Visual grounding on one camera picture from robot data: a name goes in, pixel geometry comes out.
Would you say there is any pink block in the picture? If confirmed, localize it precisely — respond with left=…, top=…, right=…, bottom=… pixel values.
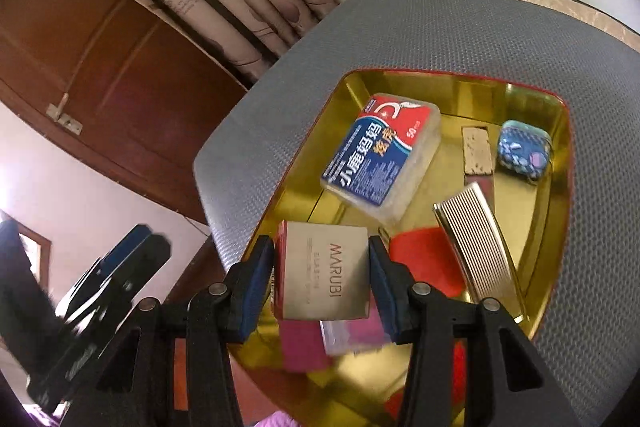
left=279, top=320, right=332, bottom=373

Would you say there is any gold ribbed lighter case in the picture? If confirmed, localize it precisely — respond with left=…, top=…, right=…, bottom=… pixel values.
left=433, top=182, right=527, bottom=324

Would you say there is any Marubi red silver box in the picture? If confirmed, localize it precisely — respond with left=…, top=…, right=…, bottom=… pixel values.
left=273, top=221, right=370, bottom=321

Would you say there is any floss pick plastic box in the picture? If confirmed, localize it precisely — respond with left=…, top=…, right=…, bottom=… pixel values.
left=320, top=93, right=442, bottom=225

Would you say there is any blue patterned small tin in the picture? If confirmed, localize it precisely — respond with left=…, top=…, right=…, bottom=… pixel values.
left=497, top=120, right=552, bottom=182

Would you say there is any orange red rounded object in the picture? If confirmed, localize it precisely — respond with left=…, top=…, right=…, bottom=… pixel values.
left=390, top=227, right=466, bottom=298

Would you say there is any red block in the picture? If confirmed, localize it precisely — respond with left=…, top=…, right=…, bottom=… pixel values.
left=384, top=340, right=466, bottom=419

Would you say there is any red gold tin box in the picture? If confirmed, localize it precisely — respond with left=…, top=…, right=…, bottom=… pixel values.
left=233, top=69, right=577, bottom=426

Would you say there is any grey mesh table mat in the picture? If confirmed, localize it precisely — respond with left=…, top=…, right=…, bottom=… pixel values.
left=194, top=0, right=639, bottom=426

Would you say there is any beige cork block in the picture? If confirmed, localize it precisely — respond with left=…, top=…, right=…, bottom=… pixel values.
left=461, top=126, right=494, bottom=176

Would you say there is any brown wooden door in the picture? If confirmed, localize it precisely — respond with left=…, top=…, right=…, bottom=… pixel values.
left=1, top=0, right=244, bottom=221

